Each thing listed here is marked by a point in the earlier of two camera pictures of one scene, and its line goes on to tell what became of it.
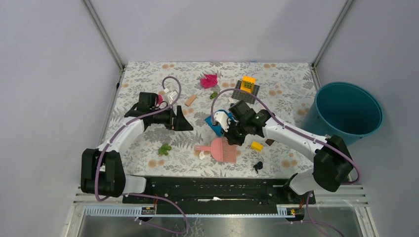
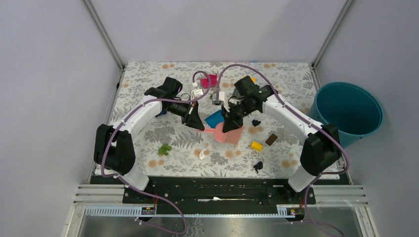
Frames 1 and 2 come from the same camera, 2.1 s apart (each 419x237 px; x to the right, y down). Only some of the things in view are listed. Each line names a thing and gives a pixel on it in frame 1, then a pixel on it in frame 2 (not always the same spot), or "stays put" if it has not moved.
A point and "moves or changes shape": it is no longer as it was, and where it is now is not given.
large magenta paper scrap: x=210 y=80 stays put
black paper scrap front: x=259 y=165 stays put
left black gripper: x=180 y=124 -> x=193 y=120
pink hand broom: x=221 y=149 moves or changes shape
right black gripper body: x=237 y=132 -> x=237 y=110
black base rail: x=219 y=190 stays put
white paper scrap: x=201 y=155 stays put
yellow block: x=257 y=146 stays put
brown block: x=270 y=141 stays put
